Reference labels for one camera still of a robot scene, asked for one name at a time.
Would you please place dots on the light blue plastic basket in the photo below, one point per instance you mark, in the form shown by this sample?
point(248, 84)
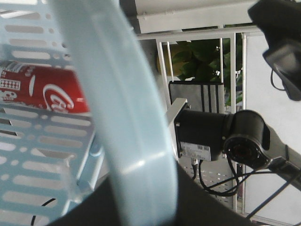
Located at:
point(50, 162)

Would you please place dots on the grey fabric pocket organizer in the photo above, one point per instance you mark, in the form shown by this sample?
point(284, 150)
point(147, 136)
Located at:
point(201, 96)

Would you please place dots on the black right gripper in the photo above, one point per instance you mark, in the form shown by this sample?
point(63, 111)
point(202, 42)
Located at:
point(280, 22)

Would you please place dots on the red coca-cola can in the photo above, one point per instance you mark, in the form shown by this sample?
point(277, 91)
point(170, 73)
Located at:
point(53, 89)

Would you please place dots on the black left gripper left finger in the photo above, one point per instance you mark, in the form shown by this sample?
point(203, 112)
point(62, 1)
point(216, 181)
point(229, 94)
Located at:
point(98, 209)

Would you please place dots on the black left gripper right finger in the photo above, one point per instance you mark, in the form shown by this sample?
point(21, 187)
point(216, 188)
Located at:
point(195, 207)

